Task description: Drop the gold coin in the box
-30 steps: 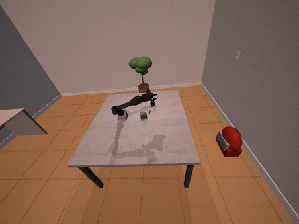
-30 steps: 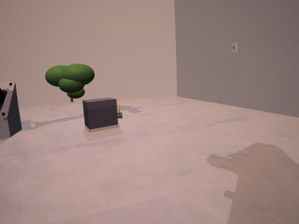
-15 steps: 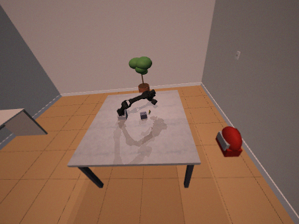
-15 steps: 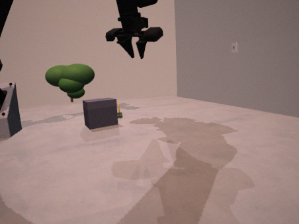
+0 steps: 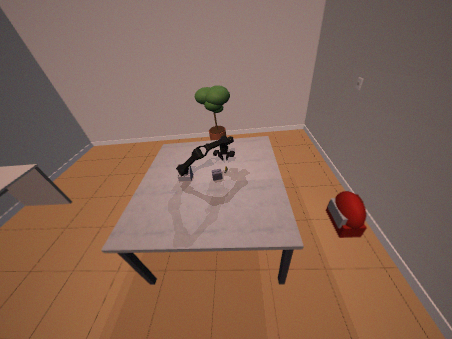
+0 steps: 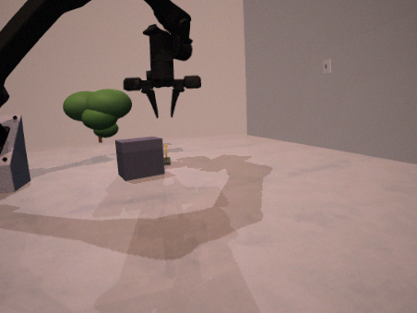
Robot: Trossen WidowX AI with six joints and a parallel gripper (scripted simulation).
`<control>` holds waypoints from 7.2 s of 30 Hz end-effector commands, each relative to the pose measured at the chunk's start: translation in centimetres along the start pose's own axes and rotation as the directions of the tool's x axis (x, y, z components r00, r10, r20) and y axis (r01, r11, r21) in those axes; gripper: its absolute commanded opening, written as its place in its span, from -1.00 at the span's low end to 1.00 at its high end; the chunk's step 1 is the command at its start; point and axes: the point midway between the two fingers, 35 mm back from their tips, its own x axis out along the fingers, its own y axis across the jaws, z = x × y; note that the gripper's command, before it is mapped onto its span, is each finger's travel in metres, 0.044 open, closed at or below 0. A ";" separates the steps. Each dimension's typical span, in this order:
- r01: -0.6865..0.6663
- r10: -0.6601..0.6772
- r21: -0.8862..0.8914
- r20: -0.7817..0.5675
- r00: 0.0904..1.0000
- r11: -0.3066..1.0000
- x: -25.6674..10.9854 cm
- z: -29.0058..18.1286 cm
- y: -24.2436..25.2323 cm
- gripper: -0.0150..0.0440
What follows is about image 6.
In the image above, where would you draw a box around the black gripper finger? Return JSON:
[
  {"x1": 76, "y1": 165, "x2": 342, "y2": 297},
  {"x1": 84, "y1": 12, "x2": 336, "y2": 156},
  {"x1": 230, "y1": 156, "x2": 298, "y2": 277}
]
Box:
[
  {"x1": 171, "y1": 89, "x2": 185, "y2": 117},
  {"x1": 141, "y1": 90, "x2": 159, "y2": 118}
]

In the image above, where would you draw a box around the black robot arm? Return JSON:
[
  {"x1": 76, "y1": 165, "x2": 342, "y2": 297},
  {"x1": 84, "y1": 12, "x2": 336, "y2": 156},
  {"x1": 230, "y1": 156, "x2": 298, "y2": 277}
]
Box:
[{"x1": 0, "y1": 0, "x2": 193, "y2": 154}]

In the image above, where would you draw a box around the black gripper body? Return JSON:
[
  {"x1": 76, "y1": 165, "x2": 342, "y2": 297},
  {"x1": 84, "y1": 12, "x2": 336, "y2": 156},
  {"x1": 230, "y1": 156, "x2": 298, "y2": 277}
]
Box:
[{"x1": 123, "y1": 53, "x2": 201, "y2": 91}]

